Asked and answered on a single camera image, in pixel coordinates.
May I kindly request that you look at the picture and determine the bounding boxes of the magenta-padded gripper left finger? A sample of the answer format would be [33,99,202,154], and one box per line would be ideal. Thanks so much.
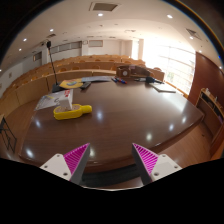
[39,142,91,186]

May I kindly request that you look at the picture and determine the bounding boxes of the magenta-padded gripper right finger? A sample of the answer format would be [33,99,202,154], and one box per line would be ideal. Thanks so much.
[131,142,183,186]

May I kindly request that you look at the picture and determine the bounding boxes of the white charger block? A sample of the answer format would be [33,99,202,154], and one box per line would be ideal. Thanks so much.
[59,89,74,112]

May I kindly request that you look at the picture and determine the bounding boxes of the white magazine with red print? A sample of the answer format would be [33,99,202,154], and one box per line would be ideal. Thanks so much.
[34,89,73,112]

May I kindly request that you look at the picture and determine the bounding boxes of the white notebook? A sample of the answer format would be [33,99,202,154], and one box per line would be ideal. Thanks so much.
[149,82,177,94]

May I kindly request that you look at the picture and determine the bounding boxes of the black remote control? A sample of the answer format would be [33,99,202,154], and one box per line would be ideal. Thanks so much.
[79,81,92,90]

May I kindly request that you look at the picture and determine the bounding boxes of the black gooseneck desk microphone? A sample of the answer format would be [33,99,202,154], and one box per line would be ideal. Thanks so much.
[45,39,64,94]

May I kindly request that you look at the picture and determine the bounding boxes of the yellow booklet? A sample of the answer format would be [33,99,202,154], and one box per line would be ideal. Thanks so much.
[59,78,84,90]

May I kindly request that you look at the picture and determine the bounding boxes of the black-legged side stand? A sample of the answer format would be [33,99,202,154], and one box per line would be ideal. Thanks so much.
[0,113,18,154]

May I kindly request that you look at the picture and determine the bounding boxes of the wooden shelf unit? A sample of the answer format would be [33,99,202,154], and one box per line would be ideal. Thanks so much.
[195,87,224,158]

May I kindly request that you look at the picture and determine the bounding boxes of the blue booklet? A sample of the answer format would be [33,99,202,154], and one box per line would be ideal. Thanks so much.
[80,75,113,83]

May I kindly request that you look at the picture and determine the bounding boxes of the red marker pen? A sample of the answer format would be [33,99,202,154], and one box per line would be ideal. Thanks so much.
[115,77,128,85]

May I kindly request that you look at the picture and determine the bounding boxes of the wooden lecture hall seats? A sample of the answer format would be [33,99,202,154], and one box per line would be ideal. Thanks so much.
[0,54,166,116]

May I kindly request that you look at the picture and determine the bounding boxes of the small ceiling air vent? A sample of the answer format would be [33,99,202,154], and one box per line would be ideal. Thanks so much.
[185,28,203,41]

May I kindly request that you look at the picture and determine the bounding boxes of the round ceiling lights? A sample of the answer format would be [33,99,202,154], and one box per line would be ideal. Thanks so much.
[21,12,196,43]

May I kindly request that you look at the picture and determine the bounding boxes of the large ceiling air vent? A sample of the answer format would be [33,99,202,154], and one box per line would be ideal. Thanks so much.
[89,1,121,13]

